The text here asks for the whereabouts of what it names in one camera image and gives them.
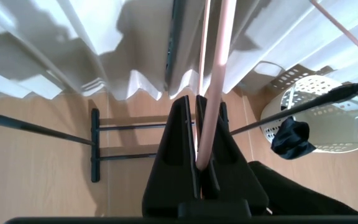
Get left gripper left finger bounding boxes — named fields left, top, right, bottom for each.
left=141, top=95, right=198, bottom=218

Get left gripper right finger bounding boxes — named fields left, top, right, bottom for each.
left=195, top=95, right=270, bottom=216

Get white curtain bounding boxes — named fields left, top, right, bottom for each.
left=0, top=0, right=358, bottom=102

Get black shorts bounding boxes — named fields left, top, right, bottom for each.
left=249, top=161, right=358, bottom=216

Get white laundry basket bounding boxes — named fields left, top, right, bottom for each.
left=259, top=74, right=358, bottom=154

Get pink clothes hanger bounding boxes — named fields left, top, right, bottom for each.
left=195, top=0, right=237, bottom=171
left=309, top=0, right=358, bottom=67

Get black clothes rack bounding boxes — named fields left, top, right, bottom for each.
left=0, top=76, right=358, bottom=184

